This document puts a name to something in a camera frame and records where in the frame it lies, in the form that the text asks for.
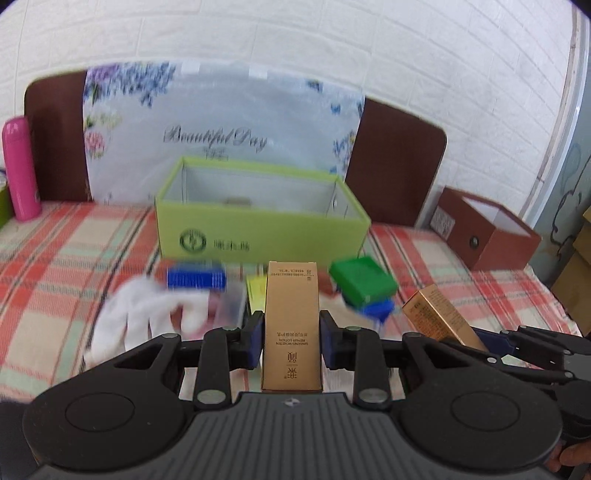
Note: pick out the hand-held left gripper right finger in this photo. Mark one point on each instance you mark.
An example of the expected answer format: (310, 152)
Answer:
(328, 344)

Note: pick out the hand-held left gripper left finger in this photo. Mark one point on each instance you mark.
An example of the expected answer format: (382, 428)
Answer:
(254, 344)

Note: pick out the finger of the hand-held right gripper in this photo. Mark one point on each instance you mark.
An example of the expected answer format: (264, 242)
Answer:
(531, 339)
(521, 367)

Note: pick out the tall gold carton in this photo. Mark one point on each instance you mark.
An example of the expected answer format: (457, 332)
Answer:
(291, 323)

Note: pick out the white glove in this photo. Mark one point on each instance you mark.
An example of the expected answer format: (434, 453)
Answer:
(194, 309)

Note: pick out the small gold carton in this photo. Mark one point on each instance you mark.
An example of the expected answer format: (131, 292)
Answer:
(434, 314)

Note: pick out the light green storage box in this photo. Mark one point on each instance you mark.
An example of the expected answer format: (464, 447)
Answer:
(258, 230)

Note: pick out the white plush toy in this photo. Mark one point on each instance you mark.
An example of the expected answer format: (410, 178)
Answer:
(124, 318)

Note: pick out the person's right hand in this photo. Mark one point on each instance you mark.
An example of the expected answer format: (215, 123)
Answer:
(575, 457)

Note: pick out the clear plastic case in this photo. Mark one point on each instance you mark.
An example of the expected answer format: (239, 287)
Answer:
(231, 302)

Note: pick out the small blue box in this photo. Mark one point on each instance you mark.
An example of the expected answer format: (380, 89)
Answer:
(381, 310)

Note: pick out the green square box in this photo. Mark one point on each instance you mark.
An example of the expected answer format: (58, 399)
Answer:
(364, 281)

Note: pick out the cardboard box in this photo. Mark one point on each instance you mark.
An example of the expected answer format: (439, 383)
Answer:
(577, 272)

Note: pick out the dark blue carton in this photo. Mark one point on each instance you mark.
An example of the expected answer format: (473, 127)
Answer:
(196, 277)

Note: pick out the brown open gift box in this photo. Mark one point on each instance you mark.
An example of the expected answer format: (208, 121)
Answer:
(489, 240)

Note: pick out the brown wooden headboard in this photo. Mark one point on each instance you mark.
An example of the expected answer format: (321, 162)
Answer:
(397, 166)

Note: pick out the plaid bed sheet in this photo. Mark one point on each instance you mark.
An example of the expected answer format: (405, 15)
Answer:
(60, 258)

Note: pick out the floral packaged bedding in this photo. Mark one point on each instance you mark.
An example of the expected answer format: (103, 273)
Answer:
(221, 120)

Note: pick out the green container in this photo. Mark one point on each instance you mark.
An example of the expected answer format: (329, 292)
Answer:
(4, 198)

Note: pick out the pink thermos bottle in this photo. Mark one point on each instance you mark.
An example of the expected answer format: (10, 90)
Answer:
(21, 168)

